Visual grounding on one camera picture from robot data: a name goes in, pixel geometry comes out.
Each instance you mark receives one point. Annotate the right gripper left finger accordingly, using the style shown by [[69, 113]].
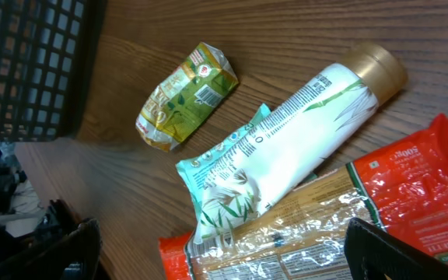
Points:
[[74, 256]]

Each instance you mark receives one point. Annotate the orange spaghetti packet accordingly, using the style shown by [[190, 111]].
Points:
[[401, 188]]

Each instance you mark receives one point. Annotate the green tea carton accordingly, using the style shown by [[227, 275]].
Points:
[[181, 103]]

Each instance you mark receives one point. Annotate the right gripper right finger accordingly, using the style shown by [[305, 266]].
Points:
[[373, 254]]

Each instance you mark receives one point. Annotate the grey plastic shopping basket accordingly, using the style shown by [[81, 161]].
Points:
[[47, 53]]

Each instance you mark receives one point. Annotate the white tube gold cap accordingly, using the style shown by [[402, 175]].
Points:
[[349, 90]]

